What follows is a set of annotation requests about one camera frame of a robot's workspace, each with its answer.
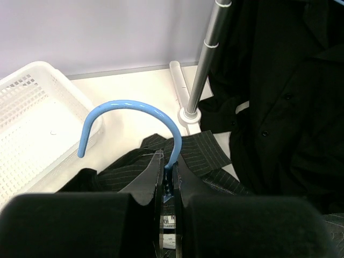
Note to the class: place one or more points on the plain black shirt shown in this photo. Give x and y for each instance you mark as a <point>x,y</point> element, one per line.
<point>277,83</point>

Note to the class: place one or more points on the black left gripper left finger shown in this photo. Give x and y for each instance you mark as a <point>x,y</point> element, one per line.
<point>88,224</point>

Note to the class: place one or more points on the dark pinstriped shirt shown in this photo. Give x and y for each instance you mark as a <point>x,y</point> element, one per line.
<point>201,153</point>

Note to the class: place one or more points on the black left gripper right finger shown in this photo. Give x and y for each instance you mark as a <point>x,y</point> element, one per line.
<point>210,223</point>

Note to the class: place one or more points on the white plastic basket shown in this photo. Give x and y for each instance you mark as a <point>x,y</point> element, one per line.
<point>42,116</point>

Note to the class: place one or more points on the metal clothes rack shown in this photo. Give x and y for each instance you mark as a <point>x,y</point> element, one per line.
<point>189,114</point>

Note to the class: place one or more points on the light blue hanger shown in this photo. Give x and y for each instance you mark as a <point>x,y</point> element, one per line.
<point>131,122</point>

